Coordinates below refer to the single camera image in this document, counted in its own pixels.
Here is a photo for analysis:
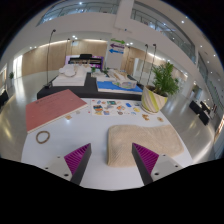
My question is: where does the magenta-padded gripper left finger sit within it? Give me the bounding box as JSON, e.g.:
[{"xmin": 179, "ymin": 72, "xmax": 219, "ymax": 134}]
[{"xmin": 43, "ymin": 142, "xmax": 93, "ymax": 186}]

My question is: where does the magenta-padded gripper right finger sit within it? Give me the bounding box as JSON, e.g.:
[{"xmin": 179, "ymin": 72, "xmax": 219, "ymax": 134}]
[{"xmin": 131, "ymin": 142, "xmax": 184, "ymax": 186}]

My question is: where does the beige textured towel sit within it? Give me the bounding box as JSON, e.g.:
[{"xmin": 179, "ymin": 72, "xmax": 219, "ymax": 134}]
[{"xmin": 106, "ymin": 124, "xmax": 185, "ymax": 167}]

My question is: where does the pink rectangular board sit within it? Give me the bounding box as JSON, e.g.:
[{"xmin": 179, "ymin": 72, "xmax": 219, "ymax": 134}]
[{"xmin": 25, "ymin": 88, "xmax": 89, "ymax": 134}]

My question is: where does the potted plant in striped pot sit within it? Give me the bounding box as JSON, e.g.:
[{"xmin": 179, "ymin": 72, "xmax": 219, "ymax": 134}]
[{"xmin": 140, "ymin": 61, "xmax": 181, "ymax": 115}]

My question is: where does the white sheet with colourful stickers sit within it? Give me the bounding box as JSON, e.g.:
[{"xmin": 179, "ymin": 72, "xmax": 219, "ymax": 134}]
[{"xmin": 90, "ymin": 98, "xmax": 143, "ymax": 117}]

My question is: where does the black display platform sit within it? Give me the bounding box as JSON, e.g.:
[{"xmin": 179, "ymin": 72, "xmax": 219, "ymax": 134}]
[{"xmin": 36, "ymin": 72, "xmax": 144, "ymax": 102}]

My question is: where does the group of black chairs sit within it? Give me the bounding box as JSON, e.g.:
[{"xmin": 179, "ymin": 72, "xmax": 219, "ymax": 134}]
[{"xmin": 188, "ymin": 99, "xmax": 212, "ymax": 126}]

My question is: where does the black pole stand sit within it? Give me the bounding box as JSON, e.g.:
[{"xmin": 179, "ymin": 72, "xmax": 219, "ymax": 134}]
[
  {"xmin": 44, "ymin": 28, "xmax": 57, "ymax": 89},
  {"xmin": 148, "ymin": 43, "xmax": 158, "ymax": 86},
  {"xmin": 138, "ymin": 43, "xmax": 149, "ymax": 84}
]

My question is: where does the black piano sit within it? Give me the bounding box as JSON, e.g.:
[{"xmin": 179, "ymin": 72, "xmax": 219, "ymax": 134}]
[{"xmin": 67, "ymin": 53, "xmax": 105, "ymax": 68}]

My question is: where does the sign with coloured arrows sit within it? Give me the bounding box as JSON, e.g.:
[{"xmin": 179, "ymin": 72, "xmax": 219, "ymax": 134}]
[{"xmin": 108, "ymin": 37, "xmax": 127, "ymax": 55}]

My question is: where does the brown ring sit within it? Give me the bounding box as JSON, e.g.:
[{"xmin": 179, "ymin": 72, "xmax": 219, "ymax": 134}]
[{"xmin": 35, "ymin": 130, "xmax": 51, "ymax": 145}]

